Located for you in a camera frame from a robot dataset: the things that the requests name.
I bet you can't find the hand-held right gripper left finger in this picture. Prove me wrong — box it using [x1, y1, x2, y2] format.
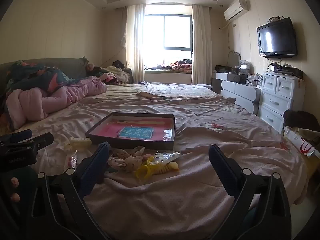
[25, 141, 112, 240]

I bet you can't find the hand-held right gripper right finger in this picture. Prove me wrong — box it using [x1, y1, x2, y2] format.
[209, 144, 293, 240]

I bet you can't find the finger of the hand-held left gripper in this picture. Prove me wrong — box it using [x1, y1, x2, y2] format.
[0, 129, 33, 144]
[31, 132, 54, 152]

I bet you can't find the white hair claw clip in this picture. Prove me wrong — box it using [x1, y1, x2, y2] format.
[69, 137, 92, 152]

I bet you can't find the clear bag with earring card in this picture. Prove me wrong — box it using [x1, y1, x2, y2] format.
[64, 151, 78, 174]

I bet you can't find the pink shallow box tray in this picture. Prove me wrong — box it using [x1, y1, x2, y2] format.
[85, 112, 175, 150]

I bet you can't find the yellow bangle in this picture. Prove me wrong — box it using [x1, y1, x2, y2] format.
[147, 156, 162, 167]
[136, 164, 151, 180]

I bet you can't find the clear bangle bag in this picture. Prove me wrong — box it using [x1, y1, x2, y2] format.
[151, 151, 181, 166]

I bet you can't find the person's left hand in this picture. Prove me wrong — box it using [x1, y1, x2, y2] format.
[9, 177, 21, 204]

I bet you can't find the pink printed card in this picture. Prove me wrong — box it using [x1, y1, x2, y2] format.
[94, 121, 173, 142]

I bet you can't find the polka dot bow hair clip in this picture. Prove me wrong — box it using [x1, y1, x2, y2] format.
[108, 146, 145, 173]

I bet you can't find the yellow hair claw clip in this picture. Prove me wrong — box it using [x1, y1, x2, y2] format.
[159, 162, 179, 175]

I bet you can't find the bed with pink sheet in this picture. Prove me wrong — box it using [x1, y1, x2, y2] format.
[0, 82, 310, 240]

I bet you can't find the dark floral quilt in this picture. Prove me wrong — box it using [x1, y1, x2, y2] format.
[5, 60, 75, 93]

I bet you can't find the white rounded dresser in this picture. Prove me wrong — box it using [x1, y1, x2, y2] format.
[216, 72, 262, 114]

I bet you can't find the white and red snack bag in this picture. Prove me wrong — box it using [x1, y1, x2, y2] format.
[284, 126, 320, 158]

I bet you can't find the grey-green headboard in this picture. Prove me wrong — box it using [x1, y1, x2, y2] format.
[0, 56, 89, 80]

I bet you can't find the beige cloth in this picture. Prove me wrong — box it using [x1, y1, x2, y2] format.
[136, 91, 168, 98]

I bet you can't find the white drawer cabinet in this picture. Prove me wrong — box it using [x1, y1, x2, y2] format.
[257, 71, 304, 133]

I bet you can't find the dark brown fluffy cushion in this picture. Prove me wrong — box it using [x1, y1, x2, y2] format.
[283, 110, 317, 130]

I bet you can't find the pile of clothes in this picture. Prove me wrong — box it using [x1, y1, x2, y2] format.
[87, 60, 133, 85]

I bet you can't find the heart-shaped mirror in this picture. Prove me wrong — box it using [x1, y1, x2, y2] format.
[226, 50, 242, 74]

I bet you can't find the red patterned blanket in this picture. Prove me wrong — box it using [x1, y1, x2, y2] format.
[170, 59, 193, 72]

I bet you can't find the black set-top box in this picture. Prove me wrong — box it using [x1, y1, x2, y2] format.
[271, 64, 303, 78]

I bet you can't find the cream curtain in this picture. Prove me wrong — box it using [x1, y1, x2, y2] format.
[191, 4, 213, 85]
[125, 4, 146, 83]

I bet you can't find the black television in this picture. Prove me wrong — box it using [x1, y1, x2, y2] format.
[257, 17, 298, 58]

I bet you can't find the window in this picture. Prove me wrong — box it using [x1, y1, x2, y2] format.
[144, 14, 193, 67]

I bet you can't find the white air conditioner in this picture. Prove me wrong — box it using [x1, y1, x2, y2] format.
[224, 0, 251, 21]

